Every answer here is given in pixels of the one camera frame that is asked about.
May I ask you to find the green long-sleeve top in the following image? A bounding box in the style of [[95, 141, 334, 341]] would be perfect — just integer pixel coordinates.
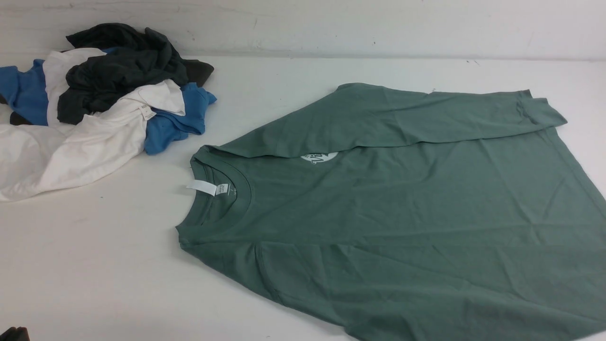
[[176, 83, 606, 341]]

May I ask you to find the white shirt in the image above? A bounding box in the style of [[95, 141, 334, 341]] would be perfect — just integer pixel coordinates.
[[0, 48, 186, 202]]

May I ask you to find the dark grey shirt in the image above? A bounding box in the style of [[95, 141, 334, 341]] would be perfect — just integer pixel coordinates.
[[1, 22, 214, 125]]

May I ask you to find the blue shirt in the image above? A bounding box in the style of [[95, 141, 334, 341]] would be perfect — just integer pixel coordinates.
[[0, 46, 217, 156]]

